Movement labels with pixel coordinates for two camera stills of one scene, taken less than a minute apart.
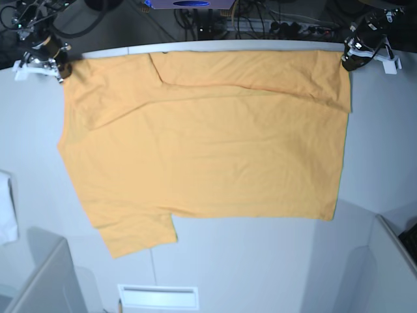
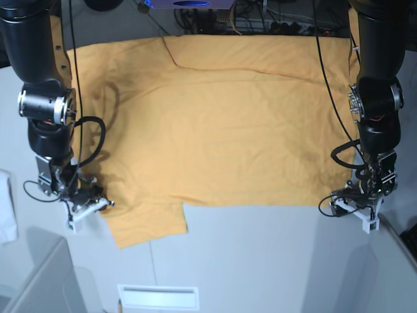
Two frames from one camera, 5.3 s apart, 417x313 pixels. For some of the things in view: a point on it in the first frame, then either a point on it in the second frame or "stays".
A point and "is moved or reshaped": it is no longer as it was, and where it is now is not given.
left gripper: x=44 y=55 to x=68 y=181
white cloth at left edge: x=9 y=227 stays
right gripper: x=365 y=44 to x=374 y=180
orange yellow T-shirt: x=258 y=134 is moved or reshaped
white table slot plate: x=159 y=297 stays
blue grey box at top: x=190 y=4 stays
